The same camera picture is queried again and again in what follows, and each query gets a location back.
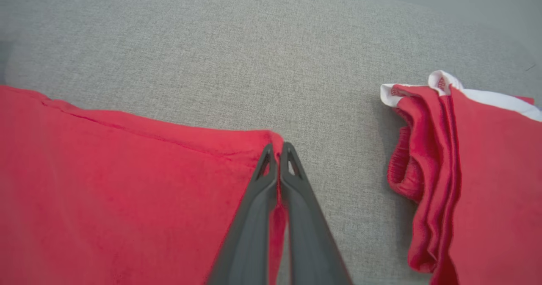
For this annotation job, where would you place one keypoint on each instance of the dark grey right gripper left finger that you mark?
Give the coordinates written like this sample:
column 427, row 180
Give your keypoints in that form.
column 250, row 225

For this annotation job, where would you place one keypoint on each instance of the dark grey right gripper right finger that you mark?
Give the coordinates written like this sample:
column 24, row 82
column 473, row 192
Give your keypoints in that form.
column 309, row 230

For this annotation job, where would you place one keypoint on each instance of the red white jersey shirt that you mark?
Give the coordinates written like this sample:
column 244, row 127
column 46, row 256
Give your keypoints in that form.
column 127, row 192

